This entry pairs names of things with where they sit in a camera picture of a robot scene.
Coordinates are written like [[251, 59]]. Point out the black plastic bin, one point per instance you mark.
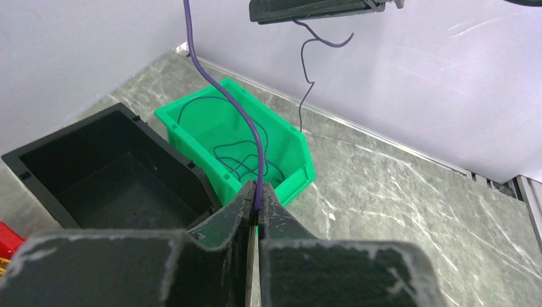
[[111, 170]]

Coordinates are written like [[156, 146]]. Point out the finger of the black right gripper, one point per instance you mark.
[[276, 11]]

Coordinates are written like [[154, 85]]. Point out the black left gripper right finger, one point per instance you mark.
[[298, 269]]

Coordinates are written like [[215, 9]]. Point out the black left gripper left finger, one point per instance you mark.
[[208, 265]]

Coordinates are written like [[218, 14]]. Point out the green plastic bin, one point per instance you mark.
[[206, 128]]

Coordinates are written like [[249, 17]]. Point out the red plastic bin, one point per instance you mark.
[[10, 241]]

